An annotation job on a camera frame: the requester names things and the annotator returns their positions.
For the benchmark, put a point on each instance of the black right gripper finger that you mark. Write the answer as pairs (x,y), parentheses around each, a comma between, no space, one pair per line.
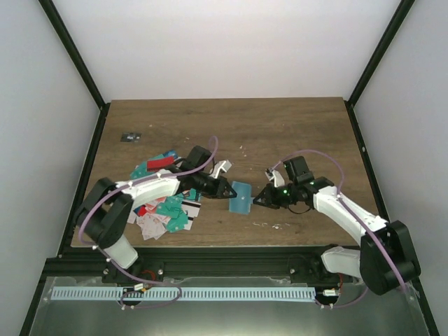
(262,200)
(267,190)

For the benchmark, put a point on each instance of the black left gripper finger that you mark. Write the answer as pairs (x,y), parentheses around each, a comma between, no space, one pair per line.
(229,194)
(228,186)

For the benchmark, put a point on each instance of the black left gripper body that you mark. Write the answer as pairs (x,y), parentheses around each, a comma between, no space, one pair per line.
(208,190)

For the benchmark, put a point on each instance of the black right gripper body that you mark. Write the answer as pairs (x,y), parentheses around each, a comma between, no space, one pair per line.
(282,199)

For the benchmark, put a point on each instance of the blue card holder wallet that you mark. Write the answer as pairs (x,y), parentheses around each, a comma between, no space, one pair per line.
(242,203)

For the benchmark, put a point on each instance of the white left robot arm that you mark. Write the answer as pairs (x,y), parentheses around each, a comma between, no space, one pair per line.
(103,214)

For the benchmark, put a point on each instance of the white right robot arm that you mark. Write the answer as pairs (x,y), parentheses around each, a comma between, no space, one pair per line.
(385,258)

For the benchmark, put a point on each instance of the white magnetic stripe card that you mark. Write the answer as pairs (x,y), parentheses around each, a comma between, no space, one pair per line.
(191,208)

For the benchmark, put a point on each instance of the teal card pile bottom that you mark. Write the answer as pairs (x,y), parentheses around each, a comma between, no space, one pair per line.
(178,220)

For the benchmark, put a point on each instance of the red card on pile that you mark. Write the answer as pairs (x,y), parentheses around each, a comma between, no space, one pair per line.
(158,164)

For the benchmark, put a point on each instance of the white floral card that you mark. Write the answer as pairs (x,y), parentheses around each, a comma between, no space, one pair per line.
(151,227)

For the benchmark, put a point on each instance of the black VIP card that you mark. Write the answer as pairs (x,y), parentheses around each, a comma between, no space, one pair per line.
(130,137)

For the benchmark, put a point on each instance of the metal front plate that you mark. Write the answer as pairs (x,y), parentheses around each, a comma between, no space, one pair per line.
(355,312)

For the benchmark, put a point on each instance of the light blue slotted strip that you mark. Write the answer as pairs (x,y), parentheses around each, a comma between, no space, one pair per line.
(193,294)

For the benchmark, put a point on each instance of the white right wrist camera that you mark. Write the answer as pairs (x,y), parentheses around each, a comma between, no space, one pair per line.
(275,178)

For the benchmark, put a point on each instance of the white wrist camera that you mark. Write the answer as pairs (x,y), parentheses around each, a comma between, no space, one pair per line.
(220,167)
(275,178)

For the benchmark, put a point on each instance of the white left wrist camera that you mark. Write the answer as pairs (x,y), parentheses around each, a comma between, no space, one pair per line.
(220,167)

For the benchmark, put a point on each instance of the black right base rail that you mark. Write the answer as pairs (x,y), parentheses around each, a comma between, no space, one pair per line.
(379,201)

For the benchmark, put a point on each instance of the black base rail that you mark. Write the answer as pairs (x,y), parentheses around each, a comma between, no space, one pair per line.
(379,201)
(83,180)

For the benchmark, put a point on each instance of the black front mounting rail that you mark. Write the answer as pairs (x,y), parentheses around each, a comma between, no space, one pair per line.
(301,264)

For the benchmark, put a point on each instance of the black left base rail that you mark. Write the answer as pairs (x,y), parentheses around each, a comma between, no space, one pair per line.
(83,180)

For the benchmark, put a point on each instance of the black right frame post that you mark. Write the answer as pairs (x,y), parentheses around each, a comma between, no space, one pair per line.
(396,21)

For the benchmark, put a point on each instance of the black frame post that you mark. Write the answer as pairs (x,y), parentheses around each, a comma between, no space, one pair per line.
(396,21)
(55,19)

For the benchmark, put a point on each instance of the black left frame post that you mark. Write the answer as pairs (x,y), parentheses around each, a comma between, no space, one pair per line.
(55,19)

